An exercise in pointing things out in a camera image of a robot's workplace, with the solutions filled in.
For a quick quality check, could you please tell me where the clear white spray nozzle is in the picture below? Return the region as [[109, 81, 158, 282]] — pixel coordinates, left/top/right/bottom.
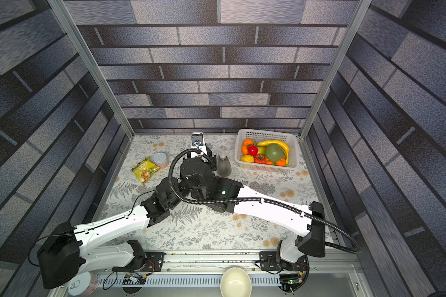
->
[[212, 146, 227, 160]]

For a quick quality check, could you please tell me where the grey spray bottle front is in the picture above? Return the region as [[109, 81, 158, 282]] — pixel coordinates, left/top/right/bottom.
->
[[217, 154, 232, 178]]

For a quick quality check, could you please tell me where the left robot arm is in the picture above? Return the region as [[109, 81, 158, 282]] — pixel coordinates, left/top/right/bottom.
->
[[37, 178, 190, 290]]

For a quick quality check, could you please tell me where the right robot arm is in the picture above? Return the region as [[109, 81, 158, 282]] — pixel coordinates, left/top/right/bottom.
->
[[180, 158, 326, 266]]

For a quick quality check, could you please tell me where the orange fruit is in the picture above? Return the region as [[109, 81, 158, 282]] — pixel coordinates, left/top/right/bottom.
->
[[244, 139, 254, 146]]

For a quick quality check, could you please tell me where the yellow lemon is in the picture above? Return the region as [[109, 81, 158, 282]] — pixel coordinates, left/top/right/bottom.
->
[[241, 155, 254, 163]]

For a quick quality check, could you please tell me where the red apple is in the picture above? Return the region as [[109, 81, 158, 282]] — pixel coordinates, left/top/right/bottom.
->
[[248, 146, 259, 156]]

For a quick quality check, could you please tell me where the green mango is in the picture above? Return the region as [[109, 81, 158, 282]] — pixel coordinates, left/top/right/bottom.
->
[[265, 144, 286, 163]]

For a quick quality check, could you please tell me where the pink tin can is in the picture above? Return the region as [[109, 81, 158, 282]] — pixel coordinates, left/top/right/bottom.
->
[[152, 152, 168, 168]]

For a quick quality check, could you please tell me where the white plastic basket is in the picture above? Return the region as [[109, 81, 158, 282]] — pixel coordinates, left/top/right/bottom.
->
[[234, 129, 300, 174]]

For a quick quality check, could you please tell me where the yellow snack packet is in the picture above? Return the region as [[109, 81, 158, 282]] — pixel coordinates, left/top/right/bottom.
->
[[131, 157, 160, 184]]

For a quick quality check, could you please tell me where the cream bowl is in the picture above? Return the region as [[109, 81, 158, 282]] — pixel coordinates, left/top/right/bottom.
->
[[220, 267, 252, 297]]

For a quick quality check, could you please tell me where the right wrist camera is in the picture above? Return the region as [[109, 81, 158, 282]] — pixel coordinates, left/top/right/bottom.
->
[[191, 132, 213, 158]]

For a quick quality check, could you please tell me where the black corrugated cable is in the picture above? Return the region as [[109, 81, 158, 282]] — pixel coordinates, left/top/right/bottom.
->
[[168, 148, 362, 255]]

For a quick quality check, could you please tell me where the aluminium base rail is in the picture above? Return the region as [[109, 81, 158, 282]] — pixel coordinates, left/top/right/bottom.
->
[[81, 246, 360, 273]]

